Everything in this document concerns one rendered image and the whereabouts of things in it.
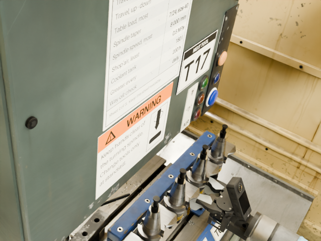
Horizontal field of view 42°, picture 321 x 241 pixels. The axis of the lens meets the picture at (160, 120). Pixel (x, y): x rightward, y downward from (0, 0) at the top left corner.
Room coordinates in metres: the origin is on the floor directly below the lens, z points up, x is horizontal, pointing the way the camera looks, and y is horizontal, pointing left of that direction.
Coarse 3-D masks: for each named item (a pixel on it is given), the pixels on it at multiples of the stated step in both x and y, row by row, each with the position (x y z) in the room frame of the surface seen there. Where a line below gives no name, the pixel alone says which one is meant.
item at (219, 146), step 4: (216, 136) 0.89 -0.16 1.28; (216, 140) 0.88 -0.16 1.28; (220, 140) 0.87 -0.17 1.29; (224, 140) 0.88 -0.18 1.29; (216, 144) 0.87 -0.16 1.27; (220, 144) 0.87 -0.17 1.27; (224, 144) 0.88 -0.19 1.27; (212, 148) 0.88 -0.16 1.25; (216, 148) 0.87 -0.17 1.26; (220, 148) 0.87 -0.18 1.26; (224, 148) 0.88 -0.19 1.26; (212, 152) 0.87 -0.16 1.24; (216, 152) 0.87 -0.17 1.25; (220, 152) 0.87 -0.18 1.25; (224, 152) 0.88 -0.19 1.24; (212, 156) 0.87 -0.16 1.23; (216, 156) 0.87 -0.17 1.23; (220, 156) 0.87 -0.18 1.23
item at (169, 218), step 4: (160, 204) 0.68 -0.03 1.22; (160, 208) 0.66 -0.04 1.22; (164, 208) 0.67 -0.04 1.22; (160, 212) 0.65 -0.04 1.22; (164, 212) 0.65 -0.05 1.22; (168, 212) 0.66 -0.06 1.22; (172, 212) 0.66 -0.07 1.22; (160, 216) 0.64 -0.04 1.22; (164, 216) 0.64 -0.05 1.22; (168, 216) 0.64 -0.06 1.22; (172, 216) 0.65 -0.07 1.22; (176, 216) 0.65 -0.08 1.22; (164, 220) 0.63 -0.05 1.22; (168, 220) 0.63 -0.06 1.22; (172, 220) 0.63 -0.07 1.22; (176, 220) 0.64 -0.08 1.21; (164, 224) 0.62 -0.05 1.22; (168, 224) 0.62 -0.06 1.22; (172, 224) 0.62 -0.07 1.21
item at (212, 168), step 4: (208, 160) 0.86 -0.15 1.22; (192, 164) 0.83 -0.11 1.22; (208, 164) 0.84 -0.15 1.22; (212, 164) 0.85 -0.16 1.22; (216, 164) 0.85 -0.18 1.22; (208, 168) 0.83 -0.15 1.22; (212, 168) 0.83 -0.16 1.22; (216, 168) 0.84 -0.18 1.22; (208, 172) 0.81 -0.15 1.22; (212, 172) 0.82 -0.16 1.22; (216, 172) 0.82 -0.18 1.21
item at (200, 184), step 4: (188, 172) 0.79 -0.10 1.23; (188, 176) 0.78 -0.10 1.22; (208, 176) 0.79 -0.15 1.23; (188, 180) 0.77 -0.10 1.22; (192, 180) 0.77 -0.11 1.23; (196, 180) 0.77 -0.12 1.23; (204, 180) 0.78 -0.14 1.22; (208, 180) 0.78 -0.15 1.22; (196, 184) 0.76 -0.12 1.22; (200, 184) 0.76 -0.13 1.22; (204, 184) 0.77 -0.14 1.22; (200, 188) 0.76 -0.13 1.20
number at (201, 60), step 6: (210, 48) 0.57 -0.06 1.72; (198, 54) 0.53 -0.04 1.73; (204, 54) 0.55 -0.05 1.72; (210, 54) 0.57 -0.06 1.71; (198, 60) 0.53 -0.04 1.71; (204, 60) 0.55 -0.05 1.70; (198, 66) 0.54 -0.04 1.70; (204, 66) 0.56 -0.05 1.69; (192, 72) 0.52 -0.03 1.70; (198, 72) 0.54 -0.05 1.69; (192, 78) 0.53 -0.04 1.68
